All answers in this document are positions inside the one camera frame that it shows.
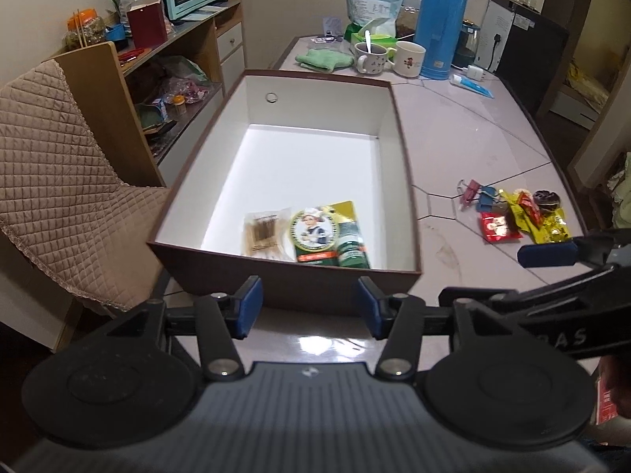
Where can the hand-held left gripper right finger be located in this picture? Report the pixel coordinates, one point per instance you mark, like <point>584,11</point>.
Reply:
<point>370,311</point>

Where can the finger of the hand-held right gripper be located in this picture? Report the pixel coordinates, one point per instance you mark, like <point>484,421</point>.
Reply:
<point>547,254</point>
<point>473,295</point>

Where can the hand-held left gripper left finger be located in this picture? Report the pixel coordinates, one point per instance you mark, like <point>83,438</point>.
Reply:
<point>249,305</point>

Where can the large yellow snack packet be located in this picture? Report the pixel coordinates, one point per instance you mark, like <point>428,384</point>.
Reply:
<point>549,229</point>

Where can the red candy wrapper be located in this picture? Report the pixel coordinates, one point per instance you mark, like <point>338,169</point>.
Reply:
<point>528,207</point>

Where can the round cookie packet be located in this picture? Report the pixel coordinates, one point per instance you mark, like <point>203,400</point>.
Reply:
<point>547,200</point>

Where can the red snack packet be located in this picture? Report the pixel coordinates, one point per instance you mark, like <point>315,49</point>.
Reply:
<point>498,227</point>

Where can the small yellow snack packet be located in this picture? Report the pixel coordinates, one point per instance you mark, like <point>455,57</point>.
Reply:
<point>512,207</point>

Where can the blue binder clip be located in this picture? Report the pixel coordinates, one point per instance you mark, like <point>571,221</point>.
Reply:
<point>487,199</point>

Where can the pink binder clip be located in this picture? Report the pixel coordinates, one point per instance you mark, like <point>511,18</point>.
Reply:
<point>468,193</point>

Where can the brown cardboard box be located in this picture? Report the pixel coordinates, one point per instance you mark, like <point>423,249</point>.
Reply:
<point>305,167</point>

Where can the small blue container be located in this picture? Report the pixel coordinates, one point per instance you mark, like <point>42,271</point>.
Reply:
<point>116,33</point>

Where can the toothpick packet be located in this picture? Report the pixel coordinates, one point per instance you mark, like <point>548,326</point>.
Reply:
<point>263,236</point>

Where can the red carton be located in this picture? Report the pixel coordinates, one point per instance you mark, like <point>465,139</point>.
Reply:
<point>605,401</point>

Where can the green packet with figure print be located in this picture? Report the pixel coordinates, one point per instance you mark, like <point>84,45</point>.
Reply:
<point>328,239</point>

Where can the blue toothpaste tube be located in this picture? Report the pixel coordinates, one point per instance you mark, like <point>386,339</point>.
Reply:
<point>473,86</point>

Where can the white charger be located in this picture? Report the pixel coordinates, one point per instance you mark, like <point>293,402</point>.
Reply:
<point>475,72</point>

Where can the black mini fridge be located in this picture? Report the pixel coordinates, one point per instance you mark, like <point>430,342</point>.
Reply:
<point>532,49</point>

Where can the small bottle with orange lid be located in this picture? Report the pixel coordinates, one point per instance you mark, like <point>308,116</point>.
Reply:
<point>178,107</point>

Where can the chair with quilted beige cover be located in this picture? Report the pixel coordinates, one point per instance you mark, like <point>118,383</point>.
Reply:
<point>64,182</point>

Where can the dark electric kettle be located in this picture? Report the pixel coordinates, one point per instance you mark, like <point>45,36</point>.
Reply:
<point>466,44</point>

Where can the white mug with red print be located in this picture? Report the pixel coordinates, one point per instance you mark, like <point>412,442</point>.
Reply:
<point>409,59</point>

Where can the plastic bag with green contents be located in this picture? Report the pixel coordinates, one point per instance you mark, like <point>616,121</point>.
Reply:
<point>175,76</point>

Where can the wooden shelf unit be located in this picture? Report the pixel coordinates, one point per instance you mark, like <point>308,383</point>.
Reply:
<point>101,108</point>

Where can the flowered mug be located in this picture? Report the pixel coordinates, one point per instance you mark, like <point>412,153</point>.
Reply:
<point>369,61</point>

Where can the green cloth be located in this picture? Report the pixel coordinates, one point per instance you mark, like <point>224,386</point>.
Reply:
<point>323,59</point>

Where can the blue thermos flask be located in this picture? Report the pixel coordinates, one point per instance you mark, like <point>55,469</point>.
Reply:
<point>438,19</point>

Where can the white spoon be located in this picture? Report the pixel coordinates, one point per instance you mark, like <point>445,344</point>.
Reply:
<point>367,39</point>

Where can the glass jar with dark contents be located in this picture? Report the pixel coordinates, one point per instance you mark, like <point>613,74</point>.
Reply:
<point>409,17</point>

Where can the small clear card pack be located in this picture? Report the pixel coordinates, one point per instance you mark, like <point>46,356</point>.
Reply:
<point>333,26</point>

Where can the dark red box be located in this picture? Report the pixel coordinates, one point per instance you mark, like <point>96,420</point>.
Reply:
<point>147,24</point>

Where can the jar with orange lid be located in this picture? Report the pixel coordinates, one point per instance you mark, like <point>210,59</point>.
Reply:
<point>87,29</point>

